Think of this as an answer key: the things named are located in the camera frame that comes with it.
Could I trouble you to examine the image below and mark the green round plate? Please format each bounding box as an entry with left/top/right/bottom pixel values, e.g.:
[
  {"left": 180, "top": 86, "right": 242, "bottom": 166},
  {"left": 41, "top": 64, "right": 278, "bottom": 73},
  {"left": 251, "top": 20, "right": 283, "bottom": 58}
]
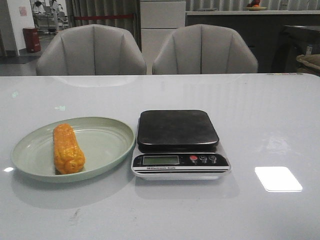
[{"left": 11, "top": 117, "right": 135, "bottom": 183}]

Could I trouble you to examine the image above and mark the digital kitchen scale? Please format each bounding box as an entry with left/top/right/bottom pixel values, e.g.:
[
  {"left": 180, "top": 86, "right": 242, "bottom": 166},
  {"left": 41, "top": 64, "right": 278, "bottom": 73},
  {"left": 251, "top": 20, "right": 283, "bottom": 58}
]
[{"left": 131, "top": 109, "right": 232, "bottom": 180}]

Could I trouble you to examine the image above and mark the dark side table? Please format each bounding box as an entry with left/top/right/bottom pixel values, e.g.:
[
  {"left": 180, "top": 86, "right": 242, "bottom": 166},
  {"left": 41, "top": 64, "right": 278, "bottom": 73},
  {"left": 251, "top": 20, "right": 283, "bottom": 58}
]
[{"left": 270, "top": 25, "right": 320, "bottom": 73}]

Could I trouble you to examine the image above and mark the fruit bowl on counter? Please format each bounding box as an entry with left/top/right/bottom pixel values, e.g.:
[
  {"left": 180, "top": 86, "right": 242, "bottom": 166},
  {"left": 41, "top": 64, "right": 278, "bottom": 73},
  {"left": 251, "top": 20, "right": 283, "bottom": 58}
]
[{"left": 245, "top": 0, "right": 267, "bottom": 11}]

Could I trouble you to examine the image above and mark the red barrier belt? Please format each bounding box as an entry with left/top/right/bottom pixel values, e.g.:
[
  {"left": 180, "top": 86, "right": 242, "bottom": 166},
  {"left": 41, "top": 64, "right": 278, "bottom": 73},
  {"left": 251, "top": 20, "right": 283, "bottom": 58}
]
[{"left": 73, "top": 13, "right": 135, "bottom": 21}]

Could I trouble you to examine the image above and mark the red trash bin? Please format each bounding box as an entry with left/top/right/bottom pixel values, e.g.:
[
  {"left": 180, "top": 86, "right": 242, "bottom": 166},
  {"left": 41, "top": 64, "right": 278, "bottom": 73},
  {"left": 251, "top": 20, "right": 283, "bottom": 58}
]
[{"left": 23, "top": 27, "right": 41, "bottom": 53}]

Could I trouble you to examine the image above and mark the grey pleated curtain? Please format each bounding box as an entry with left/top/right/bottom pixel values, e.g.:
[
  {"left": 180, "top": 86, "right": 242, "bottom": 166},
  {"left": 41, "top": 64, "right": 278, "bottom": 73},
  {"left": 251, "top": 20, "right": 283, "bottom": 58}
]
[{"left": 65, "top": 0, "right": 142, "bottom": 48}]

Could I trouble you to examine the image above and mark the white drawer cabinet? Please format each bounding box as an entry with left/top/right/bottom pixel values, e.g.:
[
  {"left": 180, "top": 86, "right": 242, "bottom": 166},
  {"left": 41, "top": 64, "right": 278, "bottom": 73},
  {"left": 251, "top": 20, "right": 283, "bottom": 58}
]
[{"left": 140, "top": 0, "right": 186, "bottom": 74}]

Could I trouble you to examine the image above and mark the left grey upholstered chair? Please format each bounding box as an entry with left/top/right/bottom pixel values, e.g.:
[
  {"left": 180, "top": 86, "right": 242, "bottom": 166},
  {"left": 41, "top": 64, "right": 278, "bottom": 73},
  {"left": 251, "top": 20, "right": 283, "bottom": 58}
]
[{"left": 36, "top": 24, "right": 147, "bottom": 76}]

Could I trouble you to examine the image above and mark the grey upholstered chair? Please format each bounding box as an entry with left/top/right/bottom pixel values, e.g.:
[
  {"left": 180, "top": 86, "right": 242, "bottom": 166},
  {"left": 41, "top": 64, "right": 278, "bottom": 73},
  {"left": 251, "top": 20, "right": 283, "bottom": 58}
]
[
  {"left": 36, "top": 24, "right": 147, "bottom": 76},
  {"left": 152, "top": 24, "right": 258, "bottom": 75}
]

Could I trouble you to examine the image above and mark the orange corn cob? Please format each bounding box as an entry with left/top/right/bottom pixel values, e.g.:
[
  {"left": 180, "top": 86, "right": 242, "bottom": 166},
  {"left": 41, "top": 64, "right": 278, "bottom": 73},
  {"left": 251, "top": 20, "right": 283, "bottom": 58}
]
[{"left": 53, "top": 123, "right": 86, "bottom": 175}]

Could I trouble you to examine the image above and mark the right grey upholstered chair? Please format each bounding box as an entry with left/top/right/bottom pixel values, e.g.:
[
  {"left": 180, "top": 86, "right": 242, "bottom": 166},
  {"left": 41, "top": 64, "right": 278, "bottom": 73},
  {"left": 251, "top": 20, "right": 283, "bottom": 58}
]
[{"left": 152, "top": 24, "right": 258, "bottom": 75}]

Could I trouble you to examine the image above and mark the beige cushion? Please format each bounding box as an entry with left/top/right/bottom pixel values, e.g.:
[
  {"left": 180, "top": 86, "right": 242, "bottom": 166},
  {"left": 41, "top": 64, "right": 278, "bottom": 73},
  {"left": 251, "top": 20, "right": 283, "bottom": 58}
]
[{"left": 296, "top": 54, "right": 320, "bottom": 76}]

